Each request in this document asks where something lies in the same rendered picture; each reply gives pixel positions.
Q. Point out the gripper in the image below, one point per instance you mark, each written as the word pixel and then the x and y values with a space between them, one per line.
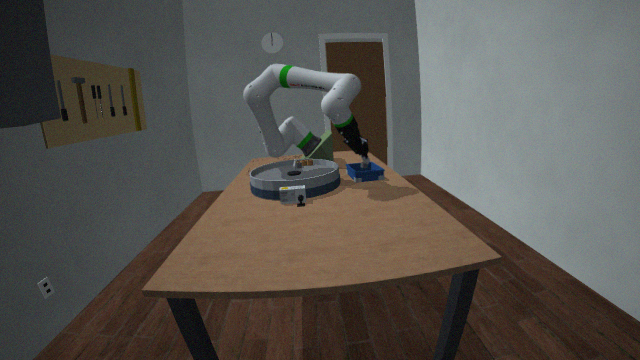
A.
pixel 358 142

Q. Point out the blue plastic crate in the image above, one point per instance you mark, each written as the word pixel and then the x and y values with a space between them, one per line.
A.
pixel 365 174

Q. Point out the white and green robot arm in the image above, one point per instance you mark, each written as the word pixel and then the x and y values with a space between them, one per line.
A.
pixel 335 105

